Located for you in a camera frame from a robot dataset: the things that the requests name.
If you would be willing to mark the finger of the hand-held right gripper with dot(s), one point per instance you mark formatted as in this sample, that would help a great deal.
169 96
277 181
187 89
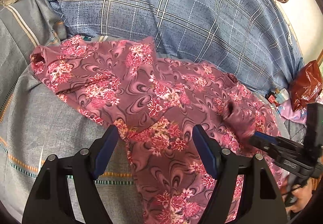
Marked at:
261 145
265 137

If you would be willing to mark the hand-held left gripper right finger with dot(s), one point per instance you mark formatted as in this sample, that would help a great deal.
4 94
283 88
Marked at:
205 149

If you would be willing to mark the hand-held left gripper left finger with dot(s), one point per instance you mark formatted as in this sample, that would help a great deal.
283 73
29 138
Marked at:
107 149

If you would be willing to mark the pink floral garment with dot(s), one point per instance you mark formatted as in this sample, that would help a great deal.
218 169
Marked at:
141 92

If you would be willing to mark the person's right hand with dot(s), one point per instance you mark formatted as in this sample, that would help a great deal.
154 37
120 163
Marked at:
301 197

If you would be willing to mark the purple printed cloth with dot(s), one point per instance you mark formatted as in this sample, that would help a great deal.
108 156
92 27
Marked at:
294 113

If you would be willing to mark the small colourful packets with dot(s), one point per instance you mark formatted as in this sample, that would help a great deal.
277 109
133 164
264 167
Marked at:
276 96

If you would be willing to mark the red plastic bag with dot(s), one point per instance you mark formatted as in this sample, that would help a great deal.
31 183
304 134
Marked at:
305 82

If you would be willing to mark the grey striped bed sheet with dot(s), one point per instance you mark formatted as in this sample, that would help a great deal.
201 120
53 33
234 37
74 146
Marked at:
32 118

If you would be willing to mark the blue plaid quilt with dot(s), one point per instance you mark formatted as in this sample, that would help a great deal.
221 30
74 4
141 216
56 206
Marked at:
176 12

